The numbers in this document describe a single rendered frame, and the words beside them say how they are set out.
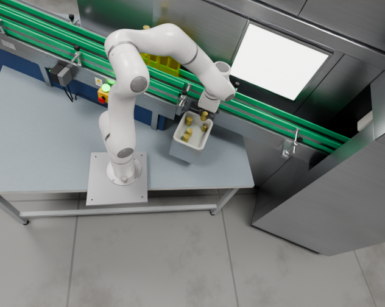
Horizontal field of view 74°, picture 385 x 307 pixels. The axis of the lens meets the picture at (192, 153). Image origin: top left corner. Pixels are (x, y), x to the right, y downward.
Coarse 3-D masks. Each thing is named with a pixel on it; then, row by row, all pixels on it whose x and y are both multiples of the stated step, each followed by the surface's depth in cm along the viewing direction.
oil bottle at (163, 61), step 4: (160, 56) 134; (164, 56) 134; (168, 56) 133; (160, 60) 137; (164, 60) 136; (168, 60) 136; (160, 64) 139; (164, 64) 138; (168, 64) 139; (160, 68) 141; (164, 68) 140
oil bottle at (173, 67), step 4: (172, 60) 134; (172, 64) 136; (176, 64) 135; (180, 64) 140; (168, 68) 139; (172, 68) 138; (176, 68) 137; (168, 72) 141; (172, 72) 140; (176, 72) 140; (176, 76) 142
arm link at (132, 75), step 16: (128, 48) 81; (112, 64) 82; (128, 64) 78; (144, 64) 81; (128, 80) 78; (144, 80) 80; (112, 96) 91; (128, 96) 86; (112, 112) 97; (128, 112) 98; (112, 128) 102; (128, 128) 104; (112, 144) 106; (128, 144) 108
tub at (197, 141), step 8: (192, 112) 147; (184, 120) 147; (192, 120) 151; (200, 120) 149; (208, 120) 147; (184, 128) 149; (192, 128) 151; (200, 128) 152; (208, 128) 147; (176, 136) 140; (192, 136) 148; (200, 136) 149; (192, 144) 145; (200, 144) 146
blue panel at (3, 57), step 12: (0, 60) 167; (12, 60) 162; (24, 60) 158; (24, 72) 168; (36, 72) 164; (72, 84) 161; (84, 84) 157; (96, 96) 163; (144, 108) 156; (144, 120) 166
